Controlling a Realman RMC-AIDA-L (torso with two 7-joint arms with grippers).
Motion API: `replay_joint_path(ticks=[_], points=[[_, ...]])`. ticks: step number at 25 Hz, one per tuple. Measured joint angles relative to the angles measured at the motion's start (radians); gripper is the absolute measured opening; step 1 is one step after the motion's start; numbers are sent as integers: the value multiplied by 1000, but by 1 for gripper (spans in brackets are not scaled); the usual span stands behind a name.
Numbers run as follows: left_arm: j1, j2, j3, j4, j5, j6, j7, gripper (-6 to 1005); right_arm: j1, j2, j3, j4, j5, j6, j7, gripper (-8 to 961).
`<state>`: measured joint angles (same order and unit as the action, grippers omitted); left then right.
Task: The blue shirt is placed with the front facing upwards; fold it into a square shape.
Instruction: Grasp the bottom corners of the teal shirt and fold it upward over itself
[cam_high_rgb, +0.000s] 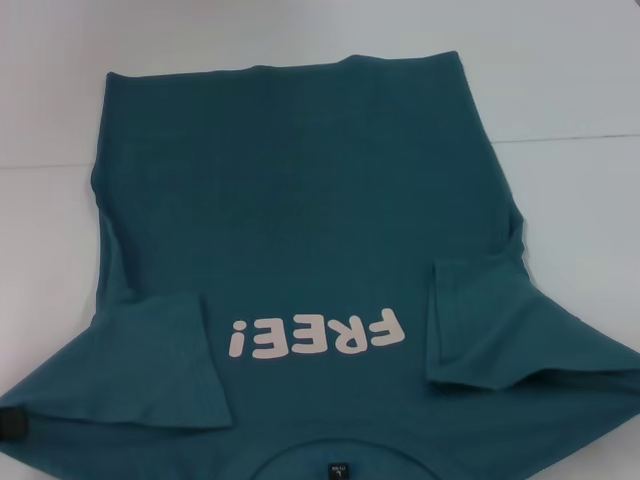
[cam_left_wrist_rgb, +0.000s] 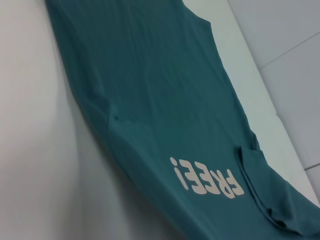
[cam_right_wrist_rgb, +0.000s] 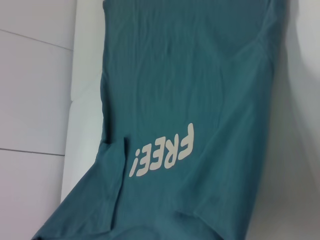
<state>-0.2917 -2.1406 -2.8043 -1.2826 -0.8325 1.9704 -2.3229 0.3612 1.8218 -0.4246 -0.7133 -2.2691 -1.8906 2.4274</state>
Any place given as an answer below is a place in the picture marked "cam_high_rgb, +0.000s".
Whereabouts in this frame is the teal FREE print t-shirt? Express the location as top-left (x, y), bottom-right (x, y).
top-left (0, 49), bottom-right (640, 480)

